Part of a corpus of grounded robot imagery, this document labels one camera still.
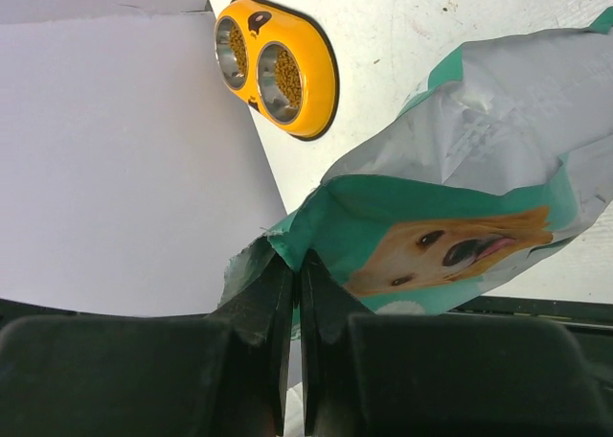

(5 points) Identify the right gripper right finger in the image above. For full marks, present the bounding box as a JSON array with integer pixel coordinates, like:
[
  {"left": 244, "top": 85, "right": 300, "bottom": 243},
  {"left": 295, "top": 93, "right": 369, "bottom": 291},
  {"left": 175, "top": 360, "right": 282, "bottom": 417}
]
[{"left": 300, "top": 252, "right": 602, "bottom": 436}]

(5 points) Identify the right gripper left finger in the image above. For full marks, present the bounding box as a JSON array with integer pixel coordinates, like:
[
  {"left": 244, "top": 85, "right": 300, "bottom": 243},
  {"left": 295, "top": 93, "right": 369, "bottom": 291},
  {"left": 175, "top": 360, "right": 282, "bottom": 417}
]
[{"left": 1, "top": 258, "right": 293, "bottom": 436}]

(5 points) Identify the green pet food bag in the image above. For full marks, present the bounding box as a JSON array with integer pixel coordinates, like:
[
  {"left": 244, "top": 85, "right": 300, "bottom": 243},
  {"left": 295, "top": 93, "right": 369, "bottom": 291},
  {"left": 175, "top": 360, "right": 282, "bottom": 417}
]
[{"left": 222, "top": 11, "right": 612, "bottom": 314}]

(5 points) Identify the yellow double pet bowl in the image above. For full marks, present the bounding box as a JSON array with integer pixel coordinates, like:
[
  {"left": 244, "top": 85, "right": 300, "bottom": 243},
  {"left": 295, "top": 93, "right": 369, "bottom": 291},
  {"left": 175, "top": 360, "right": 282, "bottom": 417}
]
[{"left": 215, "top": 0, "right": 340, "bottom": 141}]

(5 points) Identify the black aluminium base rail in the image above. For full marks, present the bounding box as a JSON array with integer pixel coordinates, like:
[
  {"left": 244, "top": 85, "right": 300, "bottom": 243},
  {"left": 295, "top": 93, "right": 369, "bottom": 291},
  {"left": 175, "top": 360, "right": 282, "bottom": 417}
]
[{"left": 1, "top": 296, "right": 612, "bottom": 328}]

